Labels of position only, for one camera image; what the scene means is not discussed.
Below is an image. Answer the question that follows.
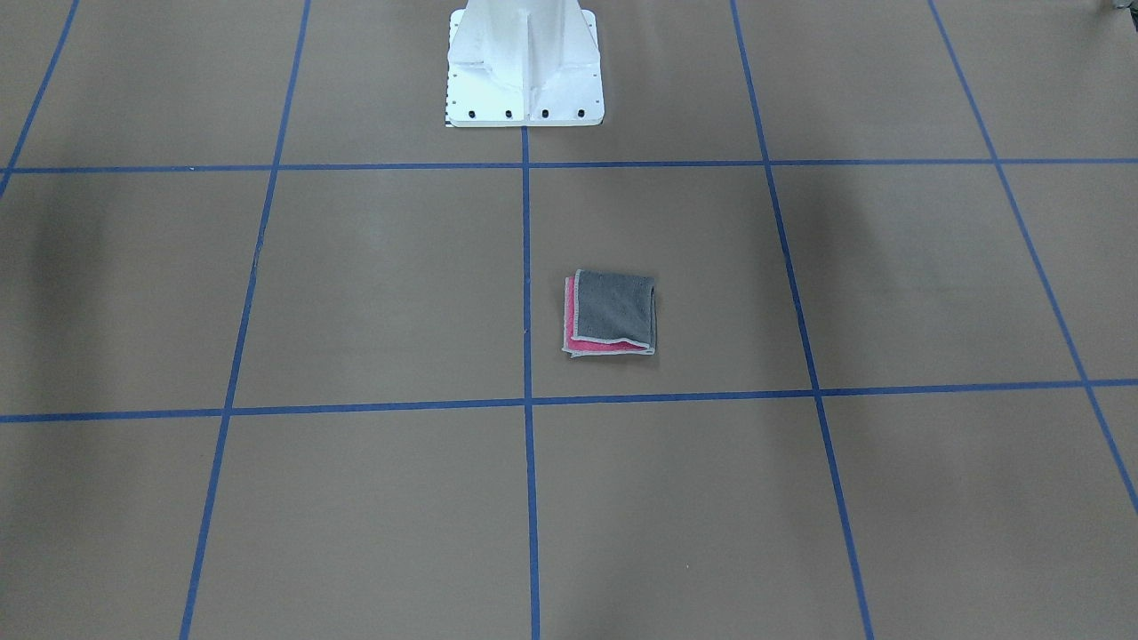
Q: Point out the pink and grey towel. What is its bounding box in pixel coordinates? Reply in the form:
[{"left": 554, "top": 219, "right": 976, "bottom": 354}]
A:
[{"left": 561, "top": 270, "right": 657, "bottom": 359}]

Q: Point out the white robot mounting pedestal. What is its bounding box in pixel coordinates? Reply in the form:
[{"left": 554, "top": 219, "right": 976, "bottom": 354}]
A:
[{"left": 445, "top": 1, "right": 605, "bottom": 128}]

